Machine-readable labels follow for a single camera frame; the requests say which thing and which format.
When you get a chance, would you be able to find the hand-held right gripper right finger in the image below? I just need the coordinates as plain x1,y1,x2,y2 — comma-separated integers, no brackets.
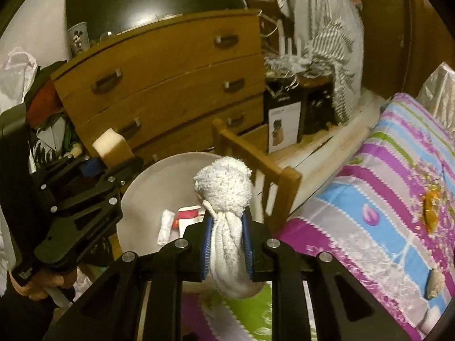
243,211,415,341

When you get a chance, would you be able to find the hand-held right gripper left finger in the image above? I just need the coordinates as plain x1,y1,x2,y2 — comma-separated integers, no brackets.
43,213,214,341

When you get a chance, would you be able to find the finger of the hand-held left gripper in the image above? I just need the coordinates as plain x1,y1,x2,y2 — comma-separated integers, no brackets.
33,154,144,199
34,181,124,268

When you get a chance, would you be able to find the white box with red label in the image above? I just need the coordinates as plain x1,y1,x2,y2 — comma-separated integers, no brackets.
177,206,205,238

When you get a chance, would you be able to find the small red and white packet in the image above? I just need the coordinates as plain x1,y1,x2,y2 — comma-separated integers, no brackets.
157,209,178,246

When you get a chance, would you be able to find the cream foam block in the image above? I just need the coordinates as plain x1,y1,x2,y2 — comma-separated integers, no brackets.
92,130,135,169

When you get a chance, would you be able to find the white knotted sock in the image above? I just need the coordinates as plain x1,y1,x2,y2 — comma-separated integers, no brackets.
193,156,265,298

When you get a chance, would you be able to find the round white bin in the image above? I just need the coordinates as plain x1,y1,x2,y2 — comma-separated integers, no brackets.
117,152,228,295

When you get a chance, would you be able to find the person's left hand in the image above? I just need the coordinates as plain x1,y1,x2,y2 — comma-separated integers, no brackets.
10,266,78,302

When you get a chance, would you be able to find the red cloth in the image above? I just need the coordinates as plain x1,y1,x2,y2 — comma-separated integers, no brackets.
26,85,63,126

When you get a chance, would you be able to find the wooden chair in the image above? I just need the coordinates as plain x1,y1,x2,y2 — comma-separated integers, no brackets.
212,118,303,233

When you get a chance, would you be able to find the white plastic bag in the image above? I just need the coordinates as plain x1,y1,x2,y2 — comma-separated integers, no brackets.
0,46,38,103

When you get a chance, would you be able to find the black box with white label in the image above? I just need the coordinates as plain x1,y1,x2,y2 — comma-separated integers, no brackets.
265,82,303,155

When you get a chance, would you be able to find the wooden chest of drawers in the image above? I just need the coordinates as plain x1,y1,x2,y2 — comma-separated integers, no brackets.
50,9,267,166

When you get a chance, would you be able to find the cartoon print cup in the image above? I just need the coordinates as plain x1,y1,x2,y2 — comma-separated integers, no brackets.
67,21,89,57

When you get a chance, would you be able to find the dark wooden stool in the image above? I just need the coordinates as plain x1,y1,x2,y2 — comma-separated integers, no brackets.
302,74,338,136

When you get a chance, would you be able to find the black flat television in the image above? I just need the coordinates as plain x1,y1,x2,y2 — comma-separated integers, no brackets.
65,0,247,57

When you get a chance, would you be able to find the crumpled gold wrapper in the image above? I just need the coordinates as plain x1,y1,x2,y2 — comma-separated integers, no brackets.
421,185,445,235

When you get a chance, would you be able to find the grey rolled sock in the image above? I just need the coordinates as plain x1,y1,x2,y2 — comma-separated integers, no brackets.
425,268,446,300

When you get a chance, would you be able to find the small white wad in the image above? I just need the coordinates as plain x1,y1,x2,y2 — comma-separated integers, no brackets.
417,305,443,332

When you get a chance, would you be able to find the white candle arch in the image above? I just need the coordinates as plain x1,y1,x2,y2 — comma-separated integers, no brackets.
279,37,313,65

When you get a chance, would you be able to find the white and grey striped cloth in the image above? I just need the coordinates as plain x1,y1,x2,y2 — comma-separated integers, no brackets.
263,0,365,125

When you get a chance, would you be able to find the white plastic-wrapped pillow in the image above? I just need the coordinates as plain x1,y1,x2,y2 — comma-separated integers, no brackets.
416,62,455,132

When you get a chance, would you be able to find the dark wooden wardrobe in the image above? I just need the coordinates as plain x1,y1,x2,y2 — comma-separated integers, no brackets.
341,0,438,100

